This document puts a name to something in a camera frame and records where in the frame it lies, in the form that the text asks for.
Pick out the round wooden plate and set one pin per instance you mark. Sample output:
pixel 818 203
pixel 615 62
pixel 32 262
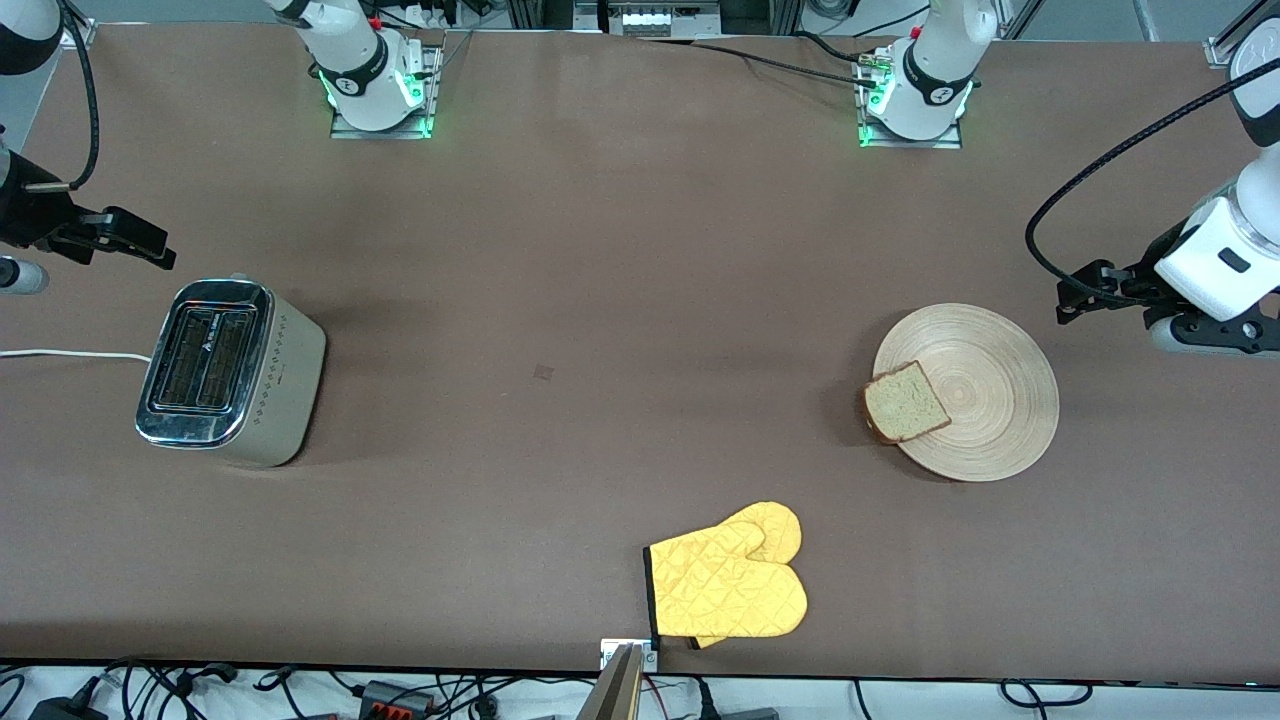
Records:
pixel 990 400

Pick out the white power strip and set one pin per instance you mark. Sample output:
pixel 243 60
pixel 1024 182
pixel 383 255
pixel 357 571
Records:
pixel 660 20

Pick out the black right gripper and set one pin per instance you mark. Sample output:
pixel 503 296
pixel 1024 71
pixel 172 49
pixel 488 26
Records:
pixel 30 216

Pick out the black device with orange clips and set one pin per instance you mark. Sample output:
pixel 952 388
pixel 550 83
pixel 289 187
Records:
pixel 395 698

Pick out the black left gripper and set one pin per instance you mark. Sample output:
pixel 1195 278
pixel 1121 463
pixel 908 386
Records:
pixel 1146 276

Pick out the small silver edge bracket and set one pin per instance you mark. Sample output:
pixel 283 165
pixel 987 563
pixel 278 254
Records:
pixel 610 650

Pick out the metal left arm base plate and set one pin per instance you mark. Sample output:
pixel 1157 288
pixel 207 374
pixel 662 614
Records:
pixel 910 144

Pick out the black power adapter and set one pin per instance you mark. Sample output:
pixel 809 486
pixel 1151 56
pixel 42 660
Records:
pixel 65 710

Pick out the silver beige two-slot toaster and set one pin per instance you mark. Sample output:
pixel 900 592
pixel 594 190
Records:
pixel 280 390

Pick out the small aluminium corner bracket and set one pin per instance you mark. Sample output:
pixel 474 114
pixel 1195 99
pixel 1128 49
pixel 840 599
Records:
pixel 78 35

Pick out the brown-crusted bread slice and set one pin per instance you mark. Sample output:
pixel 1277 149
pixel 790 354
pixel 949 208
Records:
pixel 905 405

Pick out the aluminium corner profile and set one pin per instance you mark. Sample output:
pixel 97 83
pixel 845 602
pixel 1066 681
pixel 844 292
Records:
pixel 1245 30

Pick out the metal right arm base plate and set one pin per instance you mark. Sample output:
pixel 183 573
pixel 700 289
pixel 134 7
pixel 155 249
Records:
pixel 380 133

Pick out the yellow quilted oven mitt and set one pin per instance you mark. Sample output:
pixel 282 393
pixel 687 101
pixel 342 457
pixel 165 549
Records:
pixel 725 590

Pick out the aluminium frame post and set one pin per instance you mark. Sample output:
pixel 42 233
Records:
pixel 540 12

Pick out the tan metal bar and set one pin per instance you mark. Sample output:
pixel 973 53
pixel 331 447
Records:
pixel 615 695

